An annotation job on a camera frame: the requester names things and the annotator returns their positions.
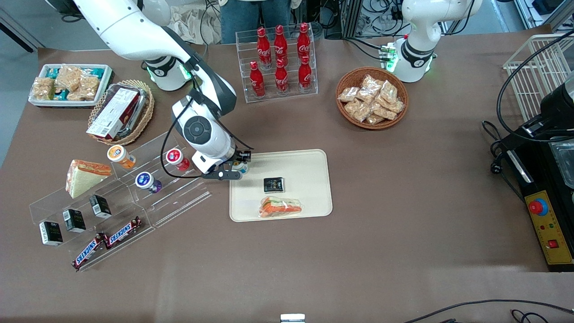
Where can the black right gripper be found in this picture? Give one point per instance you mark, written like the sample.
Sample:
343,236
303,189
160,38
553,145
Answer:
241,157

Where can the red and white box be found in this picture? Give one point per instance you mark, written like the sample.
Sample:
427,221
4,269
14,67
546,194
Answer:
114,114

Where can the red Coca-Cola bottle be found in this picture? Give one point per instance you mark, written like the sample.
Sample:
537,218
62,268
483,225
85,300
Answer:
281,80
257,83
280,45
305,76
303,42
263,47

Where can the wrapped triangle sandwich pale bread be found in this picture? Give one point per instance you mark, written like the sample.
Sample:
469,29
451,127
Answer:
83,179

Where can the red lid gum bottle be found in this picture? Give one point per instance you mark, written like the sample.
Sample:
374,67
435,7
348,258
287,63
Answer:
176,158

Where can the purple lid gum bottle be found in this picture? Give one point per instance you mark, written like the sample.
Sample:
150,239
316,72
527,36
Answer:
145,181

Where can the clear bag rice crackers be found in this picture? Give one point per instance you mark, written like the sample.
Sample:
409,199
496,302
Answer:
69,76
87,87
43,88

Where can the crumpled beige cloth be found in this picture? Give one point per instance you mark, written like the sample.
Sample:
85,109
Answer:
197,24

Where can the small black square packet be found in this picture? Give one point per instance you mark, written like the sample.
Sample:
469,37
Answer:
274,184

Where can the white rectangular snack tray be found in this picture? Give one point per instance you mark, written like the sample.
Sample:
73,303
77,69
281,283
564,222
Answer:
105,85

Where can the wrapped sandwich orange filling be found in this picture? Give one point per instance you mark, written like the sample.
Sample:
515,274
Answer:
280,207

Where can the green lid gum bottle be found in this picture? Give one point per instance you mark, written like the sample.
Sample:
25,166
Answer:
241,168

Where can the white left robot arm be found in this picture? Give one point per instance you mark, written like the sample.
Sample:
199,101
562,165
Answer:
419,54

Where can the Snickers chocolate bar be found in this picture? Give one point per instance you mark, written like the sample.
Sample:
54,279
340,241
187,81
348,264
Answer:
89,251
123,232

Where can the person in jeans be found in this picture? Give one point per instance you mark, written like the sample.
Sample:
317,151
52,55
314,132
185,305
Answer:
242,18

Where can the clear bag brown snacks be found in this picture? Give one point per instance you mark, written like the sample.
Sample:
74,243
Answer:
397,106
385,112
375,119
357,109
348,94
388,91
367,95
372,83

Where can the dark clear plastic container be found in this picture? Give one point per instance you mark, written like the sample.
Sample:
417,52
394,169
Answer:
142,96

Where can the orange lid gum bottle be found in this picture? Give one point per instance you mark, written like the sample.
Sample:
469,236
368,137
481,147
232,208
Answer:
119,154

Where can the clear acrylic bottle rack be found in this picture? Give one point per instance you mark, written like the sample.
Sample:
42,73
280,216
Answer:
291,89

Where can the oval wicker basket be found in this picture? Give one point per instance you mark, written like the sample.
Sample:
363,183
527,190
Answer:
148,112

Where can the black machine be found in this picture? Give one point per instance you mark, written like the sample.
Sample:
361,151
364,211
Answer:
556,107

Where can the small black carton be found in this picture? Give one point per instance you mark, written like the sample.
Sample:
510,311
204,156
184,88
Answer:
100,206
51,233
74,220

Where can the round brown wicker basket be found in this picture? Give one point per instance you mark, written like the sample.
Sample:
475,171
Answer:
350,76

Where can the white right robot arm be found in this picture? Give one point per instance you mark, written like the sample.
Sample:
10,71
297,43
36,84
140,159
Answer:
134,27

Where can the clear acrylic tiered stand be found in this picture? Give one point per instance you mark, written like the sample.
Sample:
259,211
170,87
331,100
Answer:
179,197

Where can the yellow control panel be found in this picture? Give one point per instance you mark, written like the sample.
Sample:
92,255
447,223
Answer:
554,229

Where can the red emergency stop button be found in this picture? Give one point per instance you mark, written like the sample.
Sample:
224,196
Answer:
537,207

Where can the teal snack packet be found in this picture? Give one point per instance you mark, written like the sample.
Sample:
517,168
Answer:
60,94
93,71
53,72

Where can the beige plastic serving tray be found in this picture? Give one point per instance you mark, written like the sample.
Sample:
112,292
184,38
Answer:
305,170

